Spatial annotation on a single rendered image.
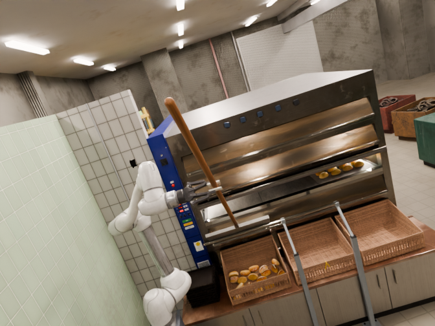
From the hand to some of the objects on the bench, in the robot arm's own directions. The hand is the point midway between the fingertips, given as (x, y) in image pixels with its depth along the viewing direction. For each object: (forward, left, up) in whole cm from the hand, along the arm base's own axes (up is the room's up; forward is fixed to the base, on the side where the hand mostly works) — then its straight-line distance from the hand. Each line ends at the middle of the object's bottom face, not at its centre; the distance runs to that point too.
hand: (214, 186), depth 160 cm
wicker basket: (+9, +97, -137) cm, 168 cm away
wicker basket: (+128, +88, -137) cm, 207 cm away
